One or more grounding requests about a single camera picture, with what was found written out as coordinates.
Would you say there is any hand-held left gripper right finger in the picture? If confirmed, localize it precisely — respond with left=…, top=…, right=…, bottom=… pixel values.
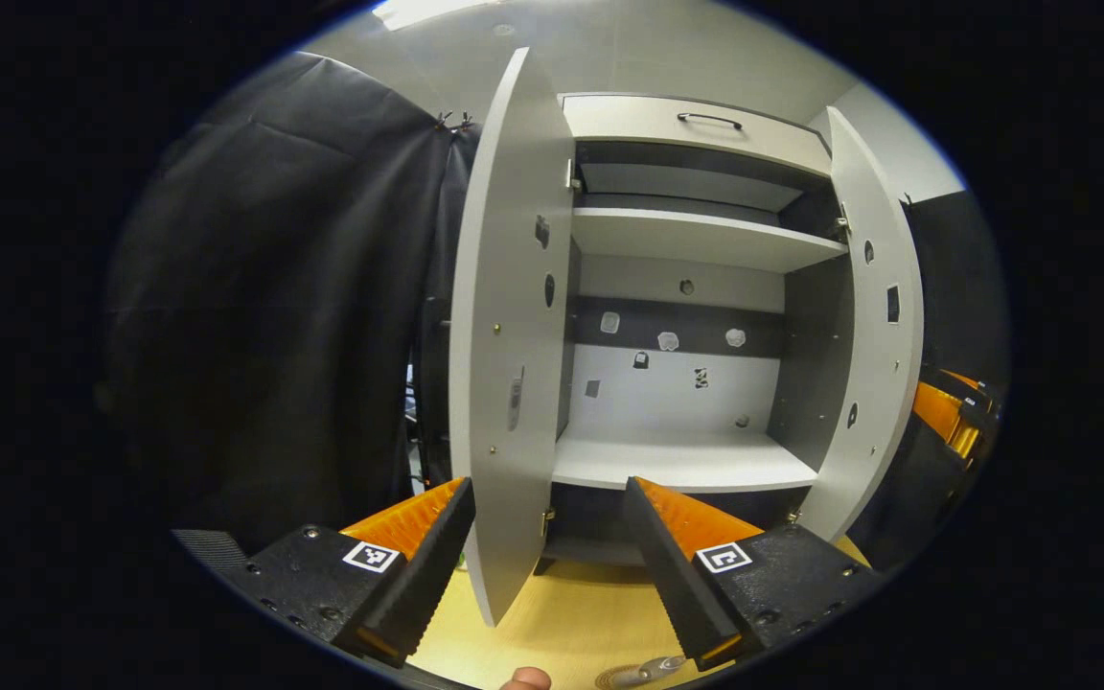
left=622, top=476, right=885, bottom=672

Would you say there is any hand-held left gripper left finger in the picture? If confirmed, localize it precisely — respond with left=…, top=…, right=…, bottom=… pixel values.
left=226, top=476, right=478, bottom=669

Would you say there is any white cabinet door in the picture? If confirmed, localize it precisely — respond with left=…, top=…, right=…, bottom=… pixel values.
left=794, top=105, right=927, bottom=543
left=448, top=46, right=578, bottom=630

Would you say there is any clear glass bottle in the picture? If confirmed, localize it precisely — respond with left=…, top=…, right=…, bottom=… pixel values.
left=609, top=655, right=689, bottom=687

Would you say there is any white and grey cabinet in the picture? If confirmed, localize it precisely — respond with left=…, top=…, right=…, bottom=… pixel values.
left=550, top=91, right=852, bottom=574

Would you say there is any black backdrop cloth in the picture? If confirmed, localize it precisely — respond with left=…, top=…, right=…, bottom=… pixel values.
left=97, top=53, right=1011, bottom=578

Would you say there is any ceiling light panel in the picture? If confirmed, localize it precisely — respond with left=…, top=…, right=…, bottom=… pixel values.
left=373, top=0, right=505, bottom=32

